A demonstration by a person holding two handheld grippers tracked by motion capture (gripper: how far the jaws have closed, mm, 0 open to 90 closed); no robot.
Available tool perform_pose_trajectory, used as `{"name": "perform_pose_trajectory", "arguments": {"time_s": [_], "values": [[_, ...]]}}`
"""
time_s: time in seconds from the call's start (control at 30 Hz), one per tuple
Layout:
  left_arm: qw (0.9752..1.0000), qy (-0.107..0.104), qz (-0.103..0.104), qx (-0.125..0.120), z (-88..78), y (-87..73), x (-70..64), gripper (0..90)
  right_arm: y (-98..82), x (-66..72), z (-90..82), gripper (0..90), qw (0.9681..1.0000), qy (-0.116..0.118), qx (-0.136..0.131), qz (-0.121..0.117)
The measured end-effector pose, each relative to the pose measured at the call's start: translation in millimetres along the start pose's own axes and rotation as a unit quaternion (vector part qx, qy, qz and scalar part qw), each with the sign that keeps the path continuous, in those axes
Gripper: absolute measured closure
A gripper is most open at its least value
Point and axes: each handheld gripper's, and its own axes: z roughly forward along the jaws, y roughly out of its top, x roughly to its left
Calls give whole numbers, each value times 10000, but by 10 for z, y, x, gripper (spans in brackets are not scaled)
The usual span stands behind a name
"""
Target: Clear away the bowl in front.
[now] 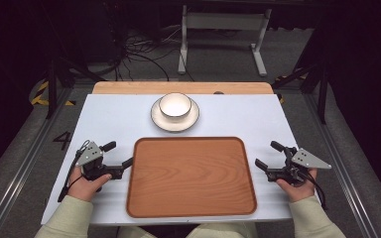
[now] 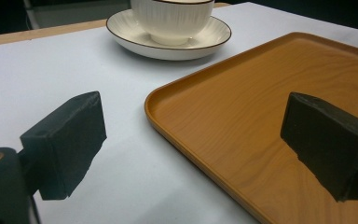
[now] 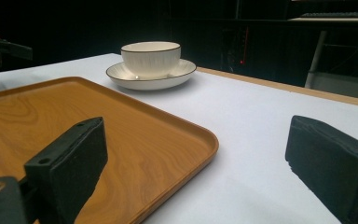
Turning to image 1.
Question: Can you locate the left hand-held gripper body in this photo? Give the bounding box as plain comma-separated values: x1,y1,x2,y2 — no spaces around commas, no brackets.
74,140,125,182

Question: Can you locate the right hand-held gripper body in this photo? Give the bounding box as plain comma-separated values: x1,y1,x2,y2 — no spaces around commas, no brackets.
265,146,332,186

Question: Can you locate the person's right hand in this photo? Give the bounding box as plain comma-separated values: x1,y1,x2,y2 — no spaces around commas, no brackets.
275,168,318,203

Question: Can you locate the person's left hand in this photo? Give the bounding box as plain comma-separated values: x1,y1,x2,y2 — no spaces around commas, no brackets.
66,167,113,203

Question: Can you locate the white table mat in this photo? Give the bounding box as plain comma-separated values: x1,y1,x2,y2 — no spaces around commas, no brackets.
41,93,321,226

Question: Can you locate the white plate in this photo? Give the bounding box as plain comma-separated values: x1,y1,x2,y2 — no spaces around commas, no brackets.
150,96,200,134

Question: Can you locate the brown wooden tray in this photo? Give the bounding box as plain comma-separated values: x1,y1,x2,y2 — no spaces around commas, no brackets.
125,136,258,219

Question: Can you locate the black tripod stand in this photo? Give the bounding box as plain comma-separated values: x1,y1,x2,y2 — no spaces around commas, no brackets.
44,56,107,120
271,59,328,125

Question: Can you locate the white bowl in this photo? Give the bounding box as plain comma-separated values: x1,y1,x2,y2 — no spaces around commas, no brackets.
158,91,192,120

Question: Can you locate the yellow black floor tape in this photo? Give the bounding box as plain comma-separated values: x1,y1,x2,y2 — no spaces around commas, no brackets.
29,80,77,107

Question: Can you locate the white metal stand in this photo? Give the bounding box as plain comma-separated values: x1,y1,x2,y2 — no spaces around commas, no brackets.
177,4,273,77

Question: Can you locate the left hand-held gripper cable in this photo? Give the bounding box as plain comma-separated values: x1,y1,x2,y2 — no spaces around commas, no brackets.
58,139,92,203

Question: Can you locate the hand-held gripper cable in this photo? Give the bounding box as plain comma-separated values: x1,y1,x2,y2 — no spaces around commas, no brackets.
306,170,327,211
58,139,92,203

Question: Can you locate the right hand-held gripper cable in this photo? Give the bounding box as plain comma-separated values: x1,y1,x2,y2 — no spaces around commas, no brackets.
306,170,327,211

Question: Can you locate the metal floor rail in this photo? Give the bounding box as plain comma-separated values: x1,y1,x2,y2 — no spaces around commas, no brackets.
0,87,75,238
302,93,381,238

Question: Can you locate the tangle of black cables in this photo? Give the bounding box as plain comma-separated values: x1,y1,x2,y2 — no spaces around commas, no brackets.
113,28,196,82

